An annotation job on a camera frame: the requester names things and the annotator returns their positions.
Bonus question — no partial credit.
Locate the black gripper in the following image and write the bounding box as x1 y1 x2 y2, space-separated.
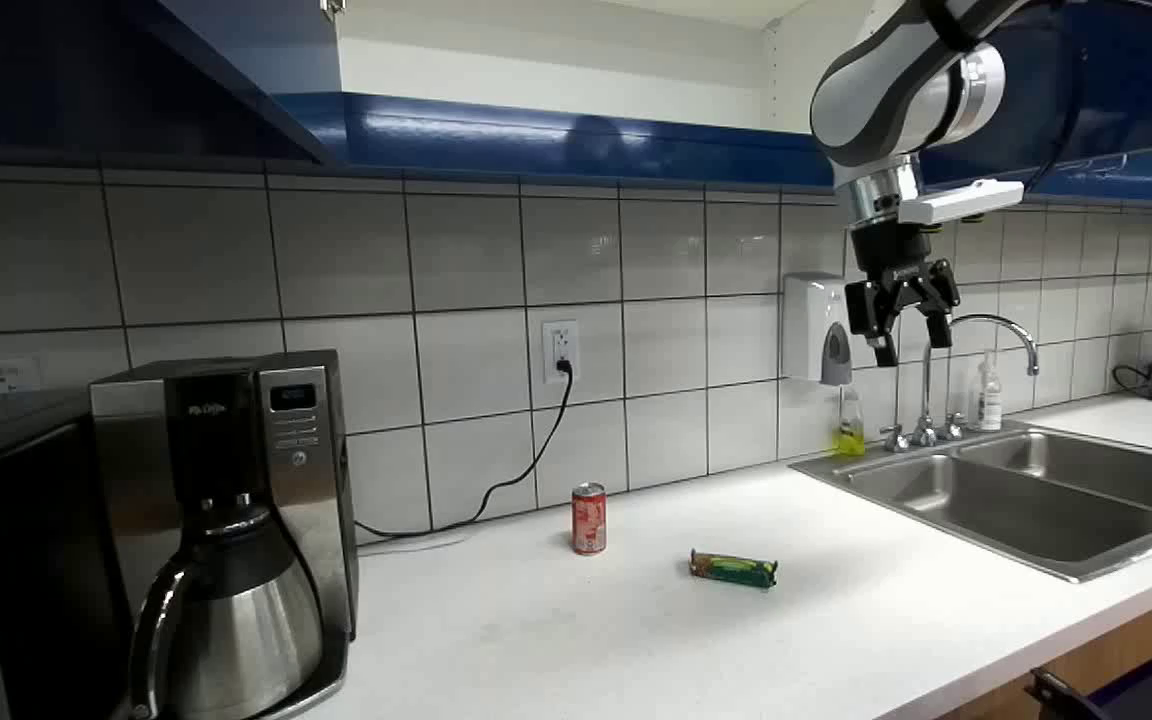
844 222 959 368

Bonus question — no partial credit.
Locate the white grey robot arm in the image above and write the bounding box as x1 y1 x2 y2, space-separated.
808 0 1023 368

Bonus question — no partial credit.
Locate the blue upper cabinet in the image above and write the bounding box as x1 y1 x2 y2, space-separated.
293 0 1152 186

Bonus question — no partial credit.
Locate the blue open cabinet door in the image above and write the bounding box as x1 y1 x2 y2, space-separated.
0 0 343 167

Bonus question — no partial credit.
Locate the white soap dispenser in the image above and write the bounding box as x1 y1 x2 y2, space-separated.
781 275 851 383

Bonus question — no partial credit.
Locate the chrome sink faucet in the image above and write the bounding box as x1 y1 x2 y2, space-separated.
889 344 1001 451

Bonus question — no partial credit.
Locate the white small bottle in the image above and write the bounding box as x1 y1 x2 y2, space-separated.
982 356 1005 434

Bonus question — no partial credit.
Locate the yellow dish soap bottle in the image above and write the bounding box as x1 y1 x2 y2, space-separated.
831 390 867 459

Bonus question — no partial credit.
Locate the stainless steel double sink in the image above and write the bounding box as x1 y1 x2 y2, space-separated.
808 427 1152 581

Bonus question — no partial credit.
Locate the red soda can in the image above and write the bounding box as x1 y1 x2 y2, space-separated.
573 483 608 555

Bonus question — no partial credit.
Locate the steel black coffee maker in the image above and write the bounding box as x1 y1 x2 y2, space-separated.
91 352 358 720

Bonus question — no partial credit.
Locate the steel coffee carafe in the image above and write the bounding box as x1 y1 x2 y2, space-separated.
127 505 325 720

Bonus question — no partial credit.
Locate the black microwave oven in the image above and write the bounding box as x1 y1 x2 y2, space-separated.
0 400 132 720

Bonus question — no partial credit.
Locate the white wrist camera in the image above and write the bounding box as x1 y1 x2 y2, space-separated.
895 182 1023 224

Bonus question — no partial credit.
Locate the black power cable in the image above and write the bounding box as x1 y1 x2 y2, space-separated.
354 356 579 546

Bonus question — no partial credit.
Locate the white wall outlet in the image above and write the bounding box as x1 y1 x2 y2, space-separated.
542 320 579 383

